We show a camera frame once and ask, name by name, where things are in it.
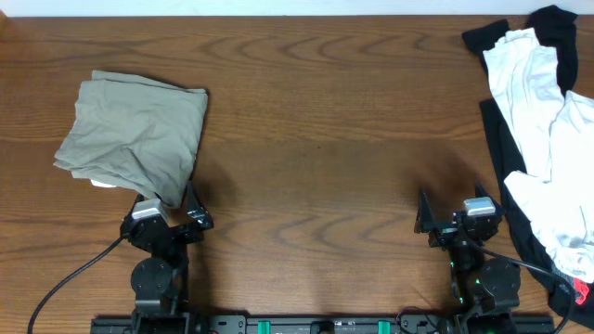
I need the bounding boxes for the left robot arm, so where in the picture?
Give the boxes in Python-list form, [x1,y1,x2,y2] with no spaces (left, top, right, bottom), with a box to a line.
[120,181,213,334]

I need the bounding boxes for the folded white cloth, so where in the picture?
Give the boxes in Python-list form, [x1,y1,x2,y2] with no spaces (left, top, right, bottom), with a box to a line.
[90,179,117,188]

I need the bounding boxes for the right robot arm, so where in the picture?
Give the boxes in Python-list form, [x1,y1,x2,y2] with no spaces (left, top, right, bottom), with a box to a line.
[414,184,521,334]

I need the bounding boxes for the white shirt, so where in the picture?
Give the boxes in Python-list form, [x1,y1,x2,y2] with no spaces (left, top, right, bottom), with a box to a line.
[484,28,593,283]

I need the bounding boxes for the khaki shorts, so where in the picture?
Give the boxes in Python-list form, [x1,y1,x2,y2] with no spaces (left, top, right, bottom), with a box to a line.
[54,71,208,208]

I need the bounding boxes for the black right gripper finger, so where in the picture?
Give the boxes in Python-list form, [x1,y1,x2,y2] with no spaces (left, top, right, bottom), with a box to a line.
[474,182,505,216]
[414,189,437,234]

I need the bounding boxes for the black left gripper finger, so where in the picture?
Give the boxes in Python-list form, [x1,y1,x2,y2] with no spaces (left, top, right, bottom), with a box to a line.
[186,180,214,230]
[123,194,145,222]

